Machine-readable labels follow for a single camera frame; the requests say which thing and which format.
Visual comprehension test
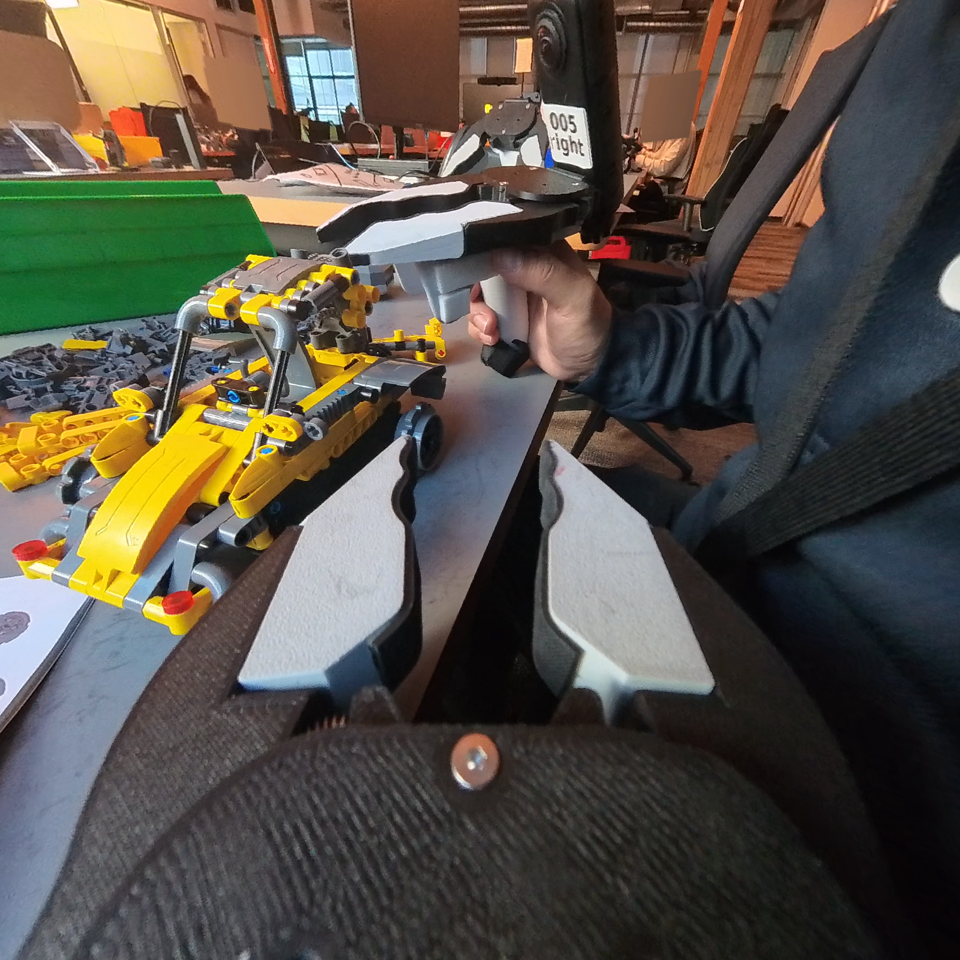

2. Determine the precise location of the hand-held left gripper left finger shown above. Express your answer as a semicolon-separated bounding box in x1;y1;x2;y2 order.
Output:
236;435;421;693

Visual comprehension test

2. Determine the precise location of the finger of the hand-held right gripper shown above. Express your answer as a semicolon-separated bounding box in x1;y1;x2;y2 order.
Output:
343;206;472;267
316;178;485;245

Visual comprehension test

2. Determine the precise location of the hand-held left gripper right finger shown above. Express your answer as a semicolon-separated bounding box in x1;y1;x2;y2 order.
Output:
532;439;716;714

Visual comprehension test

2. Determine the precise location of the yellow black toy brick vehicle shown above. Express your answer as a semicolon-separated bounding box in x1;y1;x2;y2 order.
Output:
11;251;449;637

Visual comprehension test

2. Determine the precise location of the person's right forearm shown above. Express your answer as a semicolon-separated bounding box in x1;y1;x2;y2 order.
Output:
570;288;781;430

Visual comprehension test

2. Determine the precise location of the person's right hand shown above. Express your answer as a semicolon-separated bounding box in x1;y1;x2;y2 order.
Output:
467;241;614;384

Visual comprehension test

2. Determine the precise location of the printed paper sheet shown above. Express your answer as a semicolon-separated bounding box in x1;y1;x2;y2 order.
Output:
264;165;423;190

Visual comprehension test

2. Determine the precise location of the spare hand-held gripper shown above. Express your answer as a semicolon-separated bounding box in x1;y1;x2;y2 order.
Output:
437;93;550;180

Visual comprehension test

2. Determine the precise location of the wooden edged grey table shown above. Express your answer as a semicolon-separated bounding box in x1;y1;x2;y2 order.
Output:
216;174;466;252

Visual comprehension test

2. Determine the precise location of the black computer monitor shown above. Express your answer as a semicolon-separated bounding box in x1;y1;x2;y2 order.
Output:
348;0;461;135

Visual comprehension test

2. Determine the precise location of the green plastic bin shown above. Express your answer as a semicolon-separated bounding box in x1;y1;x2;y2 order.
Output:
0;178;279;337

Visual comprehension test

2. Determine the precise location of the paper instruction booklet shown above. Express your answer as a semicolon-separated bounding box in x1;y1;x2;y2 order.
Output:
0;573;96;735

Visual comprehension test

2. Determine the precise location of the pile of black toy bricks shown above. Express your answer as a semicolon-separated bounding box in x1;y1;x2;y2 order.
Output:
0;315;260;412

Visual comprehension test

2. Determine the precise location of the black shoulder strap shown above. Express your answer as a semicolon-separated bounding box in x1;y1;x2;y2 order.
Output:
701;0;960;560

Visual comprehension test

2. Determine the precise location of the yellow toy frame piece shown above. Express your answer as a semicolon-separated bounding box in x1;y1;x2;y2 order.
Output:
0;408;136;494

